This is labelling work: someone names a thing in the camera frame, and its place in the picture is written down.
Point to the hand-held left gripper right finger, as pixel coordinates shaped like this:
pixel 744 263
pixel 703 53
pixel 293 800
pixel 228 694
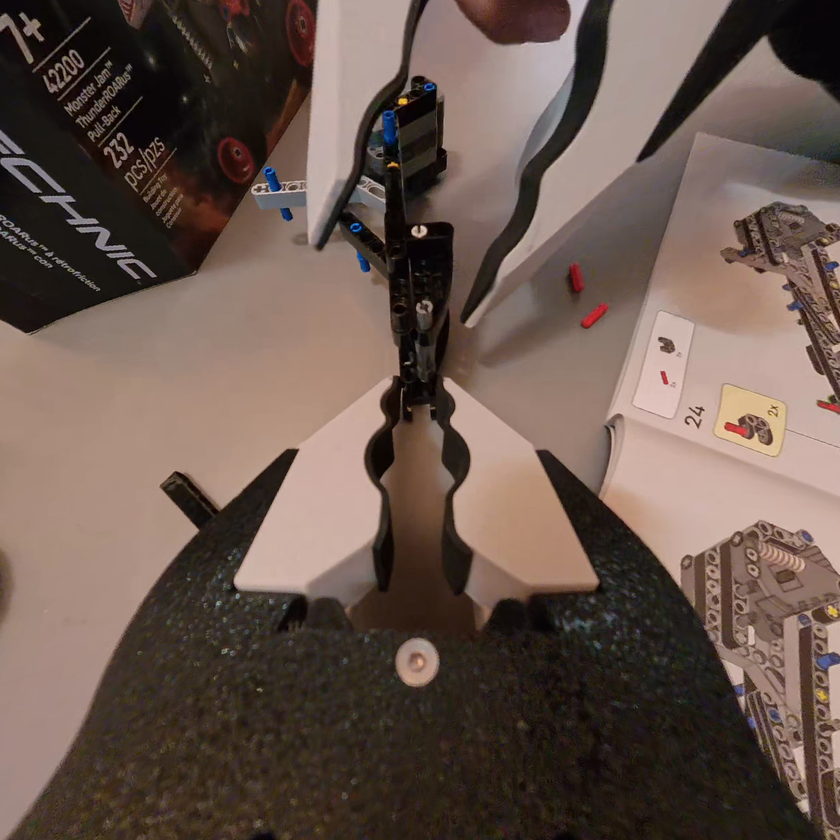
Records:
pixel 518 525

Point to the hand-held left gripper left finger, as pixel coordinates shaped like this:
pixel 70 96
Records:
pixel 308 518

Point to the person's right hand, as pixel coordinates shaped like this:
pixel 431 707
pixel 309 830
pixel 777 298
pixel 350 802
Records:
pixel 512 19

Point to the building instruction booklet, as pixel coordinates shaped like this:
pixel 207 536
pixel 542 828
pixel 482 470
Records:
pixel 689 505

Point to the black toy brick beam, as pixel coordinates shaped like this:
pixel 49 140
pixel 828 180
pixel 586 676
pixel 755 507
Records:
pixel 187 495

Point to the black toy brick assembly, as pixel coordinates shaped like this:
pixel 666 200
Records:
pixel 420 275

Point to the black toy set box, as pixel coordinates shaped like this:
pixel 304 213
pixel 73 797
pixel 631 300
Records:
pixel 65 229

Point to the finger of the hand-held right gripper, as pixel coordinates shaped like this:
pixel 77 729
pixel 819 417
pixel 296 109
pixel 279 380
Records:
pixel 617 98
pixel 348 85

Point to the small red toy pin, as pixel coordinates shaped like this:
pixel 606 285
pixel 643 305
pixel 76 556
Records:
pixel 594 316
pixel 576 277

